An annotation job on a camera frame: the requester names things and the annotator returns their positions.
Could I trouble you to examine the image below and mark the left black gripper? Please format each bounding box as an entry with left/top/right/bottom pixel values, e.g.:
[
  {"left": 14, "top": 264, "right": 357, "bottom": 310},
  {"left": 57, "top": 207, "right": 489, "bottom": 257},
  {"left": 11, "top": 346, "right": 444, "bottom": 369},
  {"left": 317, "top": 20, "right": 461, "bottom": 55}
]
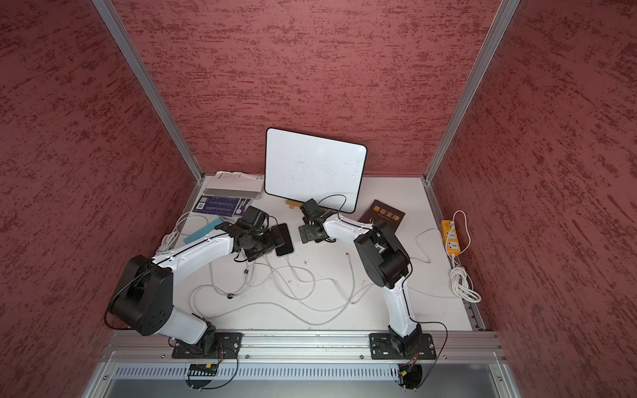
[{"left": 244, "top": 228, "right": 285, "bottom": 260}]

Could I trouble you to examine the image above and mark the phone with white case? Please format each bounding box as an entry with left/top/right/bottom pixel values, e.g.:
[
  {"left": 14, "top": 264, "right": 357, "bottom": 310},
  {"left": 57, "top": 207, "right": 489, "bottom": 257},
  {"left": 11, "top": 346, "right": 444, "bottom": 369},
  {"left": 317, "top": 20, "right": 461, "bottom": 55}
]
[{"left": 275, "top": 223, "right": 295, "bottom": 257}]

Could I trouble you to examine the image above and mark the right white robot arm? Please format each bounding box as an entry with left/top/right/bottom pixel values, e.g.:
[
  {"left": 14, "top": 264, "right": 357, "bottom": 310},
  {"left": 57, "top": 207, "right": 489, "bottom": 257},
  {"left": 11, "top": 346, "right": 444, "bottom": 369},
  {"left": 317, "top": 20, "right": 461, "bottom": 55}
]
[{"left": 299, "top": 200, "right": 422, "bottom": 358}]

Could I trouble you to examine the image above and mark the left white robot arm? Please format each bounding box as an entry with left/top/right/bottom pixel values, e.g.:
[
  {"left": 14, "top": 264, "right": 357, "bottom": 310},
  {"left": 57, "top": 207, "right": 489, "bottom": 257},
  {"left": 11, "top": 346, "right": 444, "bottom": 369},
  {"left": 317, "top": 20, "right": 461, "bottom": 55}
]
[{"left": 106, "top": 220, "right": 285, "bottom": 356}]

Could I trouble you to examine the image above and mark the wooden board stand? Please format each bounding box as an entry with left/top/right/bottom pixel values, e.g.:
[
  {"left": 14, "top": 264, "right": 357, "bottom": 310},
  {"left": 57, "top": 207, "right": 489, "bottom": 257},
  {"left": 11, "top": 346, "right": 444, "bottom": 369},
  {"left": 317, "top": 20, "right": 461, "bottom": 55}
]
[{"left": 285, "top": 199, "right": 303, "bottom": 209}]

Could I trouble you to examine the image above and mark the teal flat card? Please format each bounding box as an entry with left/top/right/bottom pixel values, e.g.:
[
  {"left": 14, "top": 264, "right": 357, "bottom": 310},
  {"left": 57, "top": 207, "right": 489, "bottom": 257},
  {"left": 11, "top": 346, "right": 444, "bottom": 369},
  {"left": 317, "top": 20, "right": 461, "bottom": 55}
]
[{"left": 183, "top": 218, "right": 223, "bottom": 245}]

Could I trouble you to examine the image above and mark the purple and grey booklet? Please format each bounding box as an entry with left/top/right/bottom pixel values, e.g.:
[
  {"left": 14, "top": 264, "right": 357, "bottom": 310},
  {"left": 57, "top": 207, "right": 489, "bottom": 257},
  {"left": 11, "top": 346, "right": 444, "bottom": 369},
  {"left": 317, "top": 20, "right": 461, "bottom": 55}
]
[{"left": 192, "top": 171, "right": 265, "bottom": 217}]

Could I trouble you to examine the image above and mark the dark brown book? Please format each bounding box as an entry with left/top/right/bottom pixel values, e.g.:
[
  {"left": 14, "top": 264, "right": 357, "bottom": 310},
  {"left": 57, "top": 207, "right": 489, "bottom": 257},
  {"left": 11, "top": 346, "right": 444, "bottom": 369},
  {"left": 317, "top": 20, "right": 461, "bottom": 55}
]
[{"left": 358, "top": 200, "right": 406, "bottom": 232}]

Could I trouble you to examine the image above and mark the orange power strip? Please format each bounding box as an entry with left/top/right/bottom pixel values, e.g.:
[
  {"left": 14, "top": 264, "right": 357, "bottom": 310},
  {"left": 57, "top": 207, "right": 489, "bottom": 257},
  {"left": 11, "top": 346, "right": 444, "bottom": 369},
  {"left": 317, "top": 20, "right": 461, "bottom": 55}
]
[{"left": 441, "top": 220, "right": 461, "bottom": 258}]

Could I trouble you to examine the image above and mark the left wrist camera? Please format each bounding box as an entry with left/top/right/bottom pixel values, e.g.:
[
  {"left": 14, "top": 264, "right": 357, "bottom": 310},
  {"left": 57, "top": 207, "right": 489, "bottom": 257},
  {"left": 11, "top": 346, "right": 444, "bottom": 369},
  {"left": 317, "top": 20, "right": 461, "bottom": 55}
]
[{"left": 237, "top": 206, "right": 270, "bottom": 230}]

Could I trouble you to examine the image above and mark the white board with black frame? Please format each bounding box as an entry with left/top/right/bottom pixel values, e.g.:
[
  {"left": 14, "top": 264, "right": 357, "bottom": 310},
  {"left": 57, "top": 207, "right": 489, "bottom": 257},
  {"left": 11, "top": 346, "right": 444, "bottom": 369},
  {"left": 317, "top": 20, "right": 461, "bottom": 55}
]
[{"left": 265, "top": 128, "right": 368, "bottom": 214}]

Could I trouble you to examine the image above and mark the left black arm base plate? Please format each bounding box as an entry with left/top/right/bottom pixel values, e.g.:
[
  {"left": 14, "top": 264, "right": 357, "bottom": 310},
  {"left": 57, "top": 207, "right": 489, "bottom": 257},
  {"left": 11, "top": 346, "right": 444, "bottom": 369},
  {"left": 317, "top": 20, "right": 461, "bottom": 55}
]
[{"left": 172, "top": 332, "right": 244, "bottom": 360}]

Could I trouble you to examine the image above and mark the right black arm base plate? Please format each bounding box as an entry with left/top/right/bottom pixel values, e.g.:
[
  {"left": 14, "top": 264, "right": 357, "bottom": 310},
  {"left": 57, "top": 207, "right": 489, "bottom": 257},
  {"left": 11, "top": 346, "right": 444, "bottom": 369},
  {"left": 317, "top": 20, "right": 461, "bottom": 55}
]
[{"left": 368, "top": 333, "right": 437, "bottom": 360}]

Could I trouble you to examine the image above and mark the white power strip cord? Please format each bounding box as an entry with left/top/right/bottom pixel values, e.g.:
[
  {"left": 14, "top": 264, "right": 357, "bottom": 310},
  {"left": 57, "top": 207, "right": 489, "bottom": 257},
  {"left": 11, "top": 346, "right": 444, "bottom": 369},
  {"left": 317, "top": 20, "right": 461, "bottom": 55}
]
[{"left": 447, "top": 209, "right": 483, "bottom": 304}]

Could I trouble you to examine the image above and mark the aluminium front rail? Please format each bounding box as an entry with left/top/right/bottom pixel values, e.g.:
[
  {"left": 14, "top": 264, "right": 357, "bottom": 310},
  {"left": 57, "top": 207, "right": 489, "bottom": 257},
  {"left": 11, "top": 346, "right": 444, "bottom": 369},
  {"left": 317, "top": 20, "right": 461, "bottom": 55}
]
[{"left": 101, "top": 327, "right": 509, "bottom": 365}]

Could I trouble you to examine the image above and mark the left aluminium corner post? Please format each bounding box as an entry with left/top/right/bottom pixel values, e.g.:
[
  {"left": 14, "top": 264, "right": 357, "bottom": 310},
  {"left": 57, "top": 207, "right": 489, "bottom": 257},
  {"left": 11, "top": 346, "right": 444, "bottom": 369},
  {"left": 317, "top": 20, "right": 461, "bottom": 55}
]
[{"left": 92, "top": 0, "right": 204, "bottom": 183}]

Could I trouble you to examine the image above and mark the aluminium corner post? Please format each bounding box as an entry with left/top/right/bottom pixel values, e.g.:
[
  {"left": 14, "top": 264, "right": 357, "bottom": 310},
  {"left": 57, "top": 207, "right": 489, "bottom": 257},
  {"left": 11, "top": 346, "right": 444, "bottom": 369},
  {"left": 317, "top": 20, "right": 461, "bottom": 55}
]
[
  {"left": 423, "top": 0, "right": 520, "bottom": 187},
  {"left": 92, "top": 0, "right": 204, "bottom": 183}
]

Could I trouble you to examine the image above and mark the right aluminium corner post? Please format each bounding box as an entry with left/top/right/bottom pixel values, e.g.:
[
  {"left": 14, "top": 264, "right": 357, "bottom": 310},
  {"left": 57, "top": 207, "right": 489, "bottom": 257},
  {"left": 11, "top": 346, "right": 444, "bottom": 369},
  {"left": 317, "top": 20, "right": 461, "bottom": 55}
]
[{"left": 423, "top": 0, "right": 520, "bottom": 187}]

